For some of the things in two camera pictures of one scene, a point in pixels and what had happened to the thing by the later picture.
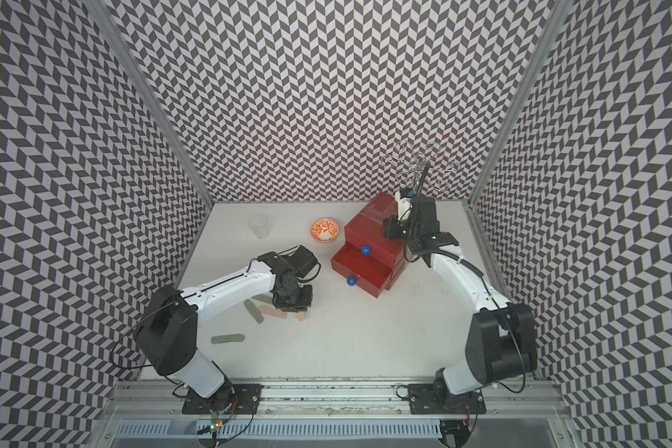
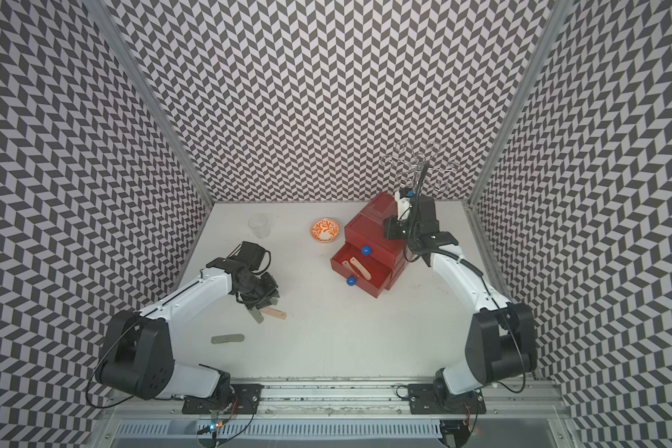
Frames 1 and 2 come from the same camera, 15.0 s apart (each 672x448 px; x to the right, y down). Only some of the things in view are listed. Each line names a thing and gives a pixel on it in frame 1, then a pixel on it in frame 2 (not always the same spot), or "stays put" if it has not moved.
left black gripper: (302, 306) → (272, 290)
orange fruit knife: (273, 311) stays put
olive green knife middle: (253, 311) stays put
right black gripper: (390, 224) stays put
